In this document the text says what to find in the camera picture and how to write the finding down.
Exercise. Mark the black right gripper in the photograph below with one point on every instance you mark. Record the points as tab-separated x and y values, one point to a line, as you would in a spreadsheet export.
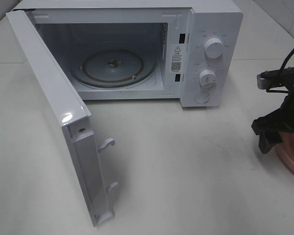
269	127

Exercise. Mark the white warning label sticker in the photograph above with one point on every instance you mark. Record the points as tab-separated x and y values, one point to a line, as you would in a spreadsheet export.
177	58

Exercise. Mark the white microwave door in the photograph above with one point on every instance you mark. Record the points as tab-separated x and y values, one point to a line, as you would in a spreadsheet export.
67	115

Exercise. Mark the pink round plate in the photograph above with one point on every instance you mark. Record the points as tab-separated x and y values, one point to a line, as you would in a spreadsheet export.
285	150

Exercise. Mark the white microwave oven body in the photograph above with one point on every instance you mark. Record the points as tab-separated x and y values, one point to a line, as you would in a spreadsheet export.
73	30

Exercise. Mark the upper white power knob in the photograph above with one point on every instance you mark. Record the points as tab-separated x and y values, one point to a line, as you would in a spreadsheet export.
213	47

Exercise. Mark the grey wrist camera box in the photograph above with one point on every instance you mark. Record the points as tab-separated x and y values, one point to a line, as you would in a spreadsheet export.
276	79

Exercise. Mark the round white door button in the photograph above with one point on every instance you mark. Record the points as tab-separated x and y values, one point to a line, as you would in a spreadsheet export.
201	97

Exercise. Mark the lower white timer knob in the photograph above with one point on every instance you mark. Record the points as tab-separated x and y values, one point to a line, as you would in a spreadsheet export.
207	77

